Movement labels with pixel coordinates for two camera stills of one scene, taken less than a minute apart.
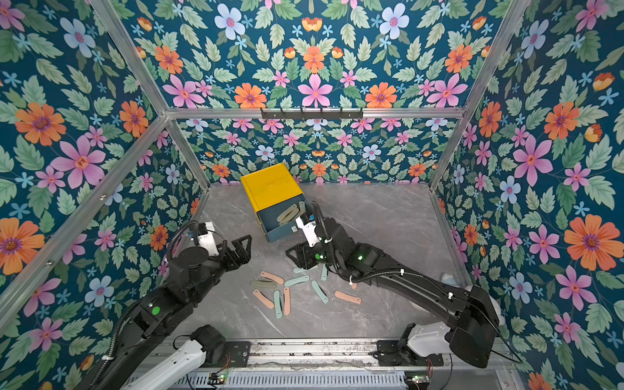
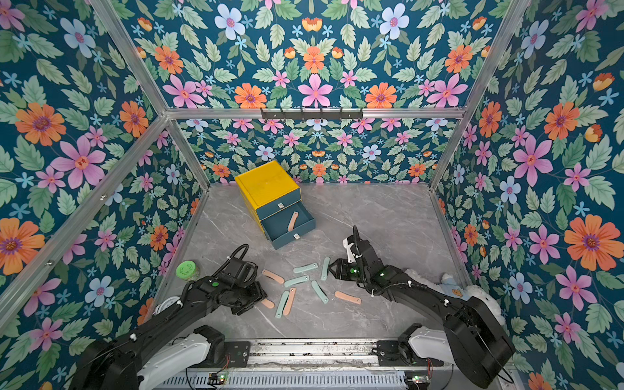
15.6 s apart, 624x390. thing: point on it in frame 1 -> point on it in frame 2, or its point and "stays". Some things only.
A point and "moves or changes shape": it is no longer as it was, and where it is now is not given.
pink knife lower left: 257,292 stays
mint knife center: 293,281 stays
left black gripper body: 216,266 -> 246,296
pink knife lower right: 348,297 stays
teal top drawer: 272,227 moves or changes shape
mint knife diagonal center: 319,292 stays
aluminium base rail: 134,354 stays
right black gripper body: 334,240 -> 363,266
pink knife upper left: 273,277 stays
